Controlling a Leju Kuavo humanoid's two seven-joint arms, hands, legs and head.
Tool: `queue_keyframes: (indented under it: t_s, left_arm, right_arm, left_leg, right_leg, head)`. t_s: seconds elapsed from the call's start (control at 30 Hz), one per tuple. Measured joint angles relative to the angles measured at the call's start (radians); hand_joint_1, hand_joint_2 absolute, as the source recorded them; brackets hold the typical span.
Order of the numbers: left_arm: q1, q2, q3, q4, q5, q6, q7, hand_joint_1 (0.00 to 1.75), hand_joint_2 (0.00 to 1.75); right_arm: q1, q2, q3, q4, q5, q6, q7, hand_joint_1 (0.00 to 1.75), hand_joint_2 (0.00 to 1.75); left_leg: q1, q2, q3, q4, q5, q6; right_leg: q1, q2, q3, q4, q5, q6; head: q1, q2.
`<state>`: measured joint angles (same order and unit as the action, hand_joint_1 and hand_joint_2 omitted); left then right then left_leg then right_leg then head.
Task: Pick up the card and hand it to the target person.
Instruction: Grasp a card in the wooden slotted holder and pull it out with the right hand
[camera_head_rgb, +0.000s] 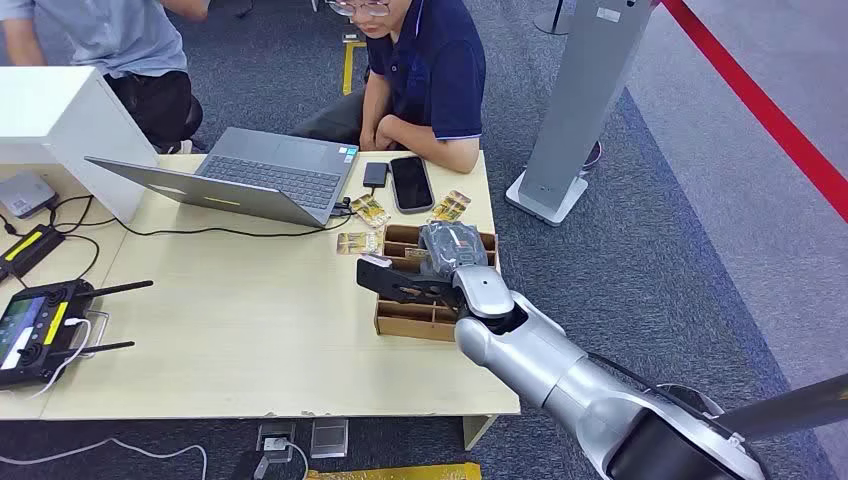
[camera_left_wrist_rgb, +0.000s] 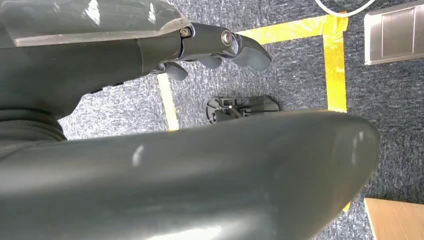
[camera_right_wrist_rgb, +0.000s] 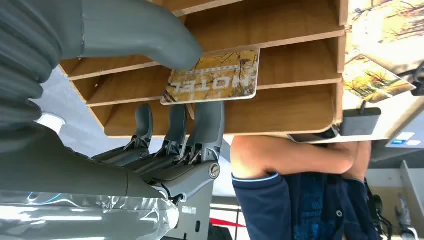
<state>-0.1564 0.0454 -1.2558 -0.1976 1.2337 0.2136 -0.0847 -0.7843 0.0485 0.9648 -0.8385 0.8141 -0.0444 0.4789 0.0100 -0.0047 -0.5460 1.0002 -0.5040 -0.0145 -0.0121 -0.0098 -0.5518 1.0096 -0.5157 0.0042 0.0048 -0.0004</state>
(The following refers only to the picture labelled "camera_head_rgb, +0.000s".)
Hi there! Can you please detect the seated person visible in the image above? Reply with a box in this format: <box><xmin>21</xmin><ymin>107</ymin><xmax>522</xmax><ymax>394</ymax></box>
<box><xmin>289</xmin><ymin>0</ymin><xmax>488</xmax><ymax>175</ymax></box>

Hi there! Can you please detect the yellow floor strip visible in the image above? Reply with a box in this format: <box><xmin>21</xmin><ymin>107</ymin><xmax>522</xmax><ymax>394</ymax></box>
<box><xmin>305</xmin><ymin>462</ymin><xmax>483</xmax><ymax>480</ymax></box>

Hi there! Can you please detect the white floor cable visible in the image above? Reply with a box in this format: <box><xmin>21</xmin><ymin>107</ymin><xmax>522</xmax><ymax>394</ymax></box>
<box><xmin>0</xmin><ymin>437</ymin><xmax>209</xmax><ymax>480</ymax></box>

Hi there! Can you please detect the gold patterned card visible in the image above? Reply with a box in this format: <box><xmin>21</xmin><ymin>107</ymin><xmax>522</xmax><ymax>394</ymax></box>
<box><xmin>430</xmin><ymin>190</ymin><xmax>472</xmax><ymax>224</ymax></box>
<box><xmin>349</xmin><ymin>193</ymin><xmax>391</xmax><ymax>229</ymax></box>
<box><xmin>335</xmin><ymin>231</ymin><xmax>384</xmax><ymax>257</ymax></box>

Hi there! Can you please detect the grey open laptop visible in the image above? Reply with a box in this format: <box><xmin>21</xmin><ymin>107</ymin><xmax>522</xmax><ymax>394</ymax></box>
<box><xmin>84</xmin><ymin>127</ymin><xmax>360</xmax><ymax>230</ymax></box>

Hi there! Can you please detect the cardboard divider box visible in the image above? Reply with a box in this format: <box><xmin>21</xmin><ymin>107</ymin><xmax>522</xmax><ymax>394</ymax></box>
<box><xmin>374</xmin><ymin>223</ymin><xmax>499</xmax><ymax>343</ymax></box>

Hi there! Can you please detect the round stanchion base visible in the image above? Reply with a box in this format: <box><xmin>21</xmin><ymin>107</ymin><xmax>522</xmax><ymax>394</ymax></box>
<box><xmin>533</xmin><ymin>0</ymin><xmax>575</xmax><ymax>36</ymax></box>

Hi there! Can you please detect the black remote controller with antennas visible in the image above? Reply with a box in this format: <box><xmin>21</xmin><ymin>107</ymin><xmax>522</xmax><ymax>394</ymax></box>
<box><xmin>0</xmin><ymin>278</ymin><xmax>155</xmax><ymax>391</ymax></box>

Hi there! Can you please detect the white controller cable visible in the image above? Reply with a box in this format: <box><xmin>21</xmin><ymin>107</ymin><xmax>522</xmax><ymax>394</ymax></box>
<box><xmin>29</xmin><ymin>317</ymin><xmax>92</xmax><ymax>400</ymax></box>

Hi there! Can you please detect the thin black desk cable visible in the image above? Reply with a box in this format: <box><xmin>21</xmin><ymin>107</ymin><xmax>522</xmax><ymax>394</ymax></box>
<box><xmin>49</xmin><ymin>194</ymin><xmax>102</xmax><ymax>280</ymax></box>

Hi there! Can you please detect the black laptop cable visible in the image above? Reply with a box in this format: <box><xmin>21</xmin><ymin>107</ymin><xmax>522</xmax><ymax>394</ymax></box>
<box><xmin>115</xmin><ymin>211</ymin><xmax>353</xmax><ymax>238</ymax></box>

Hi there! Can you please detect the standing person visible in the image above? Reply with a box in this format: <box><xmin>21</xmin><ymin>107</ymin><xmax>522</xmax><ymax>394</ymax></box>
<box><xmin>0</xmin><ymin>0</ymin><xmax>212</xmax><ymax>155</ymax></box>

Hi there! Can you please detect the black smartphone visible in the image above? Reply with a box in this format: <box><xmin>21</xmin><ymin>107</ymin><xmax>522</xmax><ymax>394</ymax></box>
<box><xmin>389</xmin><ymin>156</ymin><xmax>436</xmax><ymax>215</ymax></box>

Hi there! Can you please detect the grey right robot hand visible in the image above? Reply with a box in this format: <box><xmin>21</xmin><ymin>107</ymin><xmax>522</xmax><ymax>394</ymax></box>
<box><xmin>417</xmin><ymin>221</ymin><xmax>491</xmax><ymax>280</ymax></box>

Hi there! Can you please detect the grey kiosk stand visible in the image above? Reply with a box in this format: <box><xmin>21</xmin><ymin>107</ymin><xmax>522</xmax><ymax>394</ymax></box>
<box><xmin>505</xmin><ymin>0</ymin><xmax>654</xmax><ymax>228</ymax></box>

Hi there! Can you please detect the small grey device box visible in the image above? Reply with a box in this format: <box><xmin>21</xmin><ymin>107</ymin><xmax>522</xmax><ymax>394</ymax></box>
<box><xmin>0</xmin><ymin>172</ymin><xmax>59</xmax><ymax>220</ymax></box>

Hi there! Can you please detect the floor power socket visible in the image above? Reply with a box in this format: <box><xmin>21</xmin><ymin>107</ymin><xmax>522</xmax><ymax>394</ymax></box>
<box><xmin>253</xmin><ymin>423</ymin><xmax>297</xmax><ymax>480</ymax></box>

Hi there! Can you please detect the white cabinet box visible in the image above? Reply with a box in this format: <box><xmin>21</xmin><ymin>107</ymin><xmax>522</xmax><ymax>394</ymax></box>
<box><xmin>0</xmin><ymin>66</ymin><xmax>160</xmax><ymax>225</ymax></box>

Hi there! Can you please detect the dark grey pole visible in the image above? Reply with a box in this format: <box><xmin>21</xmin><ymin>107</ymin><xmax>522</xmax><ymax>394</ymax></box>
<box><xmin>715</xmin><ymin>374</ymin><xmax>848</xmax><ymax>439</ymax></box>

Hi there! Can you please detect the person's left hand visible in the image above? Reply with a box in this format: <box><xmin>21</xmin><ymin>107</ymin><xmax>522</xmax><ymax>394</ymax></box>
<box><xmin>374</xmin><ymin>115</ymin><xmax>403</xmax><ymax>152</ymax></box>

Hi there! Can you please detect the black device with yellow stripe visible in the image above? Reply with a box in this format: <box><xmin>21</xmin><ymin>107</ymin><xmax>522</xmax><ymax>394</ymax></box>
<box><xmin>0</xmin><ymin>223</ymin><xmax>66</xmax><ymax>283</ymax></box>

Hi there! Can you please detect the metal floor plate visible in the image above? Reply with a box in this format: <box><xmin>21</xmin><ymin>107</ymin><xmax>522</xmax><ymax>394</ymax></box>
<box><xmin>309</xmin><ymin>418</ymin><xmax>350</xmax><ymax>460</ymax></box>

